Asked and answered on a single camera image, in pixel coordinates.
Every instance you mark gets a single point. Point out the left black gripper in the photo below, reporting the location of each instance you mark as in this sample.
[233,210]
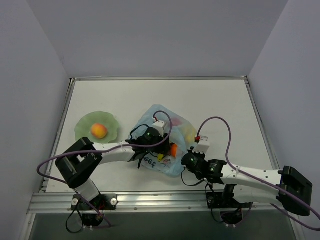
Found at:
[163,146]

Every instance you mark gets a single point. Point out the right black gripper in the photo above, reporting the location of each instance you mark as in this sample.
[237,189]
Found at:
[188,160]

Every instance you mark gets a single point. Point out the small orange fake fruit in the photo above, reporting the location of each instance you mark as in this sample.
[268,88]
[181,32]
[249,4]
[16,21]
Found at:
[173,150]

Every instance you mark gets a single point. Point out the blue translucent plastic bag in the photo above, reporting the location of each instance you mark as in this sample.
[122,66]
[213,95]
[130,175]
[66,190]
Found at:
[165,164]

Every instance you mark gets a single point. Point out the orange fake peach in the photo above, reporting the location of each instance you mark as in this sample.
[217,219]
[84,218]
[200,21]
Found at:
[98,131]

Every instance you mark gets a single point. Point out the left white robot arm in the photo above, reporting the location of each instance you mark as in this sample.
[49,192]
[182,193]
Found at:
[85,156]

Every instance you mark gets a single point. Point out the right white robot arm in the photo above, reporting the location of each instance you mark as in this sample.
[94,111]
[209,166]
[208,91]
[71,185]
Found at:
[286,187]

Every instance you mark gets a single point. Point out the yellow fake fruit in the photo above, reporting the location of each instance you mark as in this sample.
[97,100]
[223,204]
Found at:
[189,133]

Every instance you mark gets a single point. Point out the green glass bowl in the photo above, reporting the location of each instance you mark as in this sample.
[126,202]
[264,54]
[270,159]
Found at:
[82,128]

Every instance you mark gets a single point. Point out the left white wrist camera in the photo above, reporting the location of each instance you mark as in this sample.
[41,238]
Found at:
[159,125]

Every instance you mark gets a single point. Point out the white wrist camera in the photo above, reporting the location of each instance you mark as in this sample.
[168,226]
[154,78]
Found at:
[202,144]
[159,125]

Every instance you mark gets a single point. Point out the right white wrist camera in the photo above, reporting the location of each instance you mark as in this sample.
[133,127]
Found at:
[202,144]

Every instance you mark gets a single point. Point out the aluminium front rail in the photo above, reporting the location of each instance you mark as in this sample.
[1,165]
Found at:
[127,202]

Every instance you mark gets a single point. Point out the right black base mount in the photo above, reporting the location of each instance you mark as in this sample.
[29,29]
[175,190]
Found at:
[224,211]

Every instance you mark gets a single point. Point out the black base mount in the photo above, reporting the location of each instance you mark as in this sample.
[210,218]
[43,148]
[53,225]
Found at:
[224,211]
[90,214]

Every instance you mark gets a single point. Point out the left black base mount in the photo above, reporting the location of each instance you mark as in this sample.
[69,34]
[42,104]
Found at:
[90,214]

